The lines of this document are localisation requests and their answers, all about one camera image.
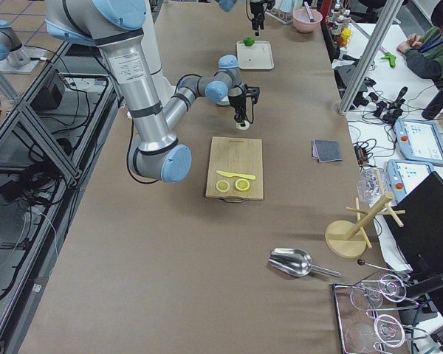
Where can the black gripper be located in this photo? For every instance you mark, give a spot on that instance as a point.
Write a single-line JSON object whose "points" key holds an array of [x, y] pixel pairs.
{"points": [[256, 9], [237, 101]]}

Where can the white steamed bun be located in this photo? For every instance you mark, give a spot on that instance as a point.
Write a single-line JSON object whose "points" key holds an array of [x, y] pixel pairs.
{"points": [[243, 126]]}

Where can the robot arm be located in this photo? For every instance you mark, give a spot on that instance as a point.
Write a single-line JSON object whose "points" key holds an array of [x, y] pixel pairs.
{"points": [[228, 5], [116, 29]]}

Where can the mint green bowl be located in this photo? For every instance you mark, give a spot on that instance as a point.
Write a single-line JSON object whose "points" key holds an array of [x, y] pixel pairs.
{"points": [[224, 102]]}

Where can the pink bowl with ice cubes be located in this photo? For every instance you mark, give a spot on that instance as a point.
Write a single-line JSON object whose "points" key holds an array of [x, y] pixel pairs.
{"points": [[301, 20]]}

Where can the green lime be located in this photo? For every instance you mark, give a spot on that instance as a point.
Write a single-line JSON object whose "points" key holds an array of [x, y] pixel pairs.
{"points": [[248, 41]]}

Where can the beige rabbit print tray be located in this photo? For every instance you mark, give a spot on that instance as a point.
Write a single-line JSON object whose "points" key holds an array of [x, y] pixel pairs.
{"points": [[255, 57]]}

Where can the bamboo cutting board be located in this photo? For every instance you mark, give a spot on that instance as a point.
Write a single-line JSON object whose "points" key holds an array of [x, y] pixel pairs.
{"points": [[235, 169]]}

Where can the yellow plastic knife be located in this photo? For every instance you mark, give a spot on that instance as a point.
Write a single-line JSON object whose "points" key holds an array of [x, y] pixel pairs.
{"points": [[250, 177]]}

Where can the upper lemon half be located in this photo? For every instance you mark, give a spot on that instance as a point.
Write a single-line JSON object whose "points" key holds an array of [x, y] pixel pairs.
{"points": [[242, 184]]}

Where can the lower lemon slice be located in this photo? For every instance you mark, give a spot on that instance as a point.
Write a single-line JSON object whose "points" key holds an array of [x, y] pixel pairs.
{"points": [[222, 185]]}

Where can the grey folded cloth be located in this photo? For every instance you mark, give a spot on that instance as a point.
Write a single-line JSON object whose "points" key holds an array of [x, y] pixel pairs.
{"points": [[326, 150]]}

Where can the metal scoop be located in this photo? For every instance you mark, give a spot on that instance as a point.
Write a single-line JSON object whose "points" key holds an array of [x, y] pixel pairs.
{"points": [[297, 263]]}

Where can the wooden mug tree stand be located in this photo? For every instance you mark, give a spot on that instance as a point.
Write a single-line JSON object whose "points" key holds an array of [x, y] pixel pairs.
{"points": [[349, 240]]}

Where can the near teach pendant tablet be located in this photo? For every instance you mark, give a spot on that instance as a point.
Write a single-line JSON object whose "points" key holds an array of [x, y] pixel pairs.
{"points": [[404, 176]]}

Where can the teach pendant tablet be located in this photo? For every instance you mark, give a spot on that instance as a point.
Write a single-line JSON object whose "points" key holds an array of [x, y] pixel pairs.
{"points": [[404, 176], [419, 141]]}

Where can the seated person in green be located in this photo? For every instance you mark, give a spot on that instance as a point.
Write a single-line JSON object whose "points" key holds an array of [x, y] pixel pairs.
{"points": [[424, 53]]}

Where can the far teach pendant tablet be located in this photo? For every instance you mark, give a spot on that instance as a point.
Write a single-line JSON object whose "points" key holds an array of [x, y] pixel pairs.
{"points": [[419, 141]]}

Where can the black water bottle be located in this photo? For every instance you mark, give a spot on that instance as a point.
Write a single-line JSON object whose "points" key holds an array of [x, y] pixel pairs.
{"points": [[434, 107]]}

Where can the black monitor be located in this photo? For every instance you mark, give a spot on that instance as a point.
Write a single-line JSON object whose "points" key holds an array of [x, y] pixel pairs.
{"points": [[420, 240]]}

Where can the aluminium frame post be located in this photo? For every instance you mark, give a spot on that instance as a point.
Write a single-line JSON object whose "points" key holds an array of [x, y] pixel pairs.
{"points": [[389, 12]]}

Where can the wire glass rack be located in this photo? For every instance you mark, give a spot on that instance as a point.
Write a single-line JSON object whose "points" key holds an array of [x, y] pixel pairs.
{"points": [[380, 315]]}

